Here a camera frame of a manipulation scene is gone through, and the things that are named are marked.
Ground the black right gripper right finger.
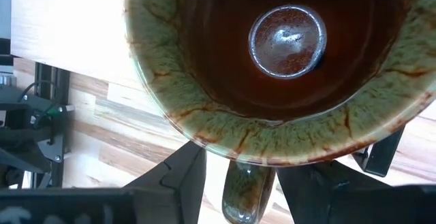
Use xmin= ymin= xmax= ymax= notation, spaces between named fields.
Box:
xmin=276 ymin=159 xmax=409 ymax=224

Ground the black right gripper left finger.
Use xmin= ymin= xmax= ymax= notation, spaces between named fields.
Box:
xmin=124 ymin=141 xmax=208 ymax=224

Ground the green and teal speckled mug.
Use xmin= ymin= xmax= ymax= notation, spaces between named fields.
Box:
xmin=123 ymin=0 xmax=436 ymax=224

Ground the black aluminium table frame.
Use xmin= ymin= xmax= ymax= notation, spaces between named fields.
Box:
xmin=0 ymin=38 xmax=75 ymax=189

